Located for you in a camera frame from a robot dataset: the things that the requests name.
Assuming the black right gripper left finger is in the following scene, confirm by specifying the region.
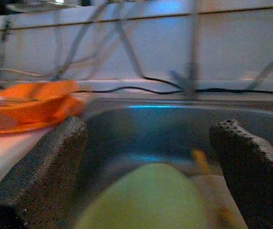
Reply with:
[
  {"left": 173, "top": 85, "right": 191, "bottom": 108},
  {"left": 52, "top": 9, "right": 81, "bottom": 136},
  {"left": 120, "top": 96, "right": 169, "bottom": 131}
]
[{"left": 0, "top": 115, "right": 89, "bottom": 229}]

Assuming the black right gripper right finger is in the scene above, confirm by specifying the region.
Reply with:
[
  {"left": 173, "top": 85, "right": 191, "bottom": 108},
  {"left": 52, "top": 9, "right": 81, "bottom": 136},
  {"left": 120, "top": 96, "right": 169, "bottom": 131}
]
[{"left": 209, "top": 118, "right": 273, "bottom": 229}]

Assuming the orange plastic bowl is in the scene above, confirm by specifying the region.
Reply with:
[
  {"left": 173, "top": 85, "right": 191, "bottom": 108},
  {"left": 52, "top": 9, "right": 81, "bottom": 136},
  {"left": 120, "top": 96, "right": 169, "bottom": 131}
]
[{"left": 0, "top": 80, "right": 81, "bottom": 113}]

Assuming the orange plastic plate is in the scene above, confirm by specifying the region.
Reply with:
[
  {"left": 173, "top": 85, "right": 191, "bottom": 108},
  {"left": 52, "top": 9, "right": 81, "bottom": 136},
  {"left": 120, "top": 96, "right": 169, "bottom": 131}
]
[{"left": 0, "top": 95, "right": 86, "bottom": 134}]

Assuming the yellow wooden stick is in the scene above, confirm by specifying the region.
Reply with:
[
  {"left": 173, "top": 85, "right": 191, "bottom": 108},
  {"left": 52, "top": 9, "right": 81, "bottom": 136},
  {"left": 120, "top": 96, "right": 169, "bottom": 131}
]
[{"left": 191, "top": 148, "right": 212, "bottom": 177}]

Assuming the green plate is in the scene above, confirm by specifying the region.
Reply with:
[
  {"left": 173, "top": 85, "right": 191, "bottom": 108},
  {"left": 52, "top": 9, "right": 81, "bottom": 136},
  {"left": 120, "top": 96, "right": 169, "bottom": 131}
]
[{"left": 75, "top": 163, "right": 210, "bottom": 229}]

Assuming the stainless steel sink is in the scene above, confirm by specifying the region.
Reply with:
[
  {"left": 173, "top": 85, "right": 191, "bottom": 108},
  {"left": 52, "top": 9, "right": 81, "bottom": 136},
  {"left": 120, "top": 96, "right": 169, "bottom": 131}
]
[{"left": 78, "top": 96, "right": 273, "bottom": 229}]

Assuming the steel faucet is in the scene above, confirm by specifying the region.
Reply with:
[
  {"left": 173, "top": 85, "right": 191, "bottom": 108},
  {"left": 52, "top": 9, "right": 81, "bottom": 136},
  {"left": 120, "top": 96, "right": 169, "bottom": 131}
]
[{"left": 168, "top": 0, "right": 201, "bottom": 100}]

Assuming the black countertop cable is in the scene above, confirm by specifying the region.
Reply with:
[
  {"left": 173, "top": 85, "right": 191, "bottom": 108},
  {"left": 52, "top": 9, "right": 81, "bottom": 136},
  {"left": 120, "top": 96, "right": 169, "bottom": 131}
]
[{"left": 79, "top": 75, "right": 273, "bottom": 95}]

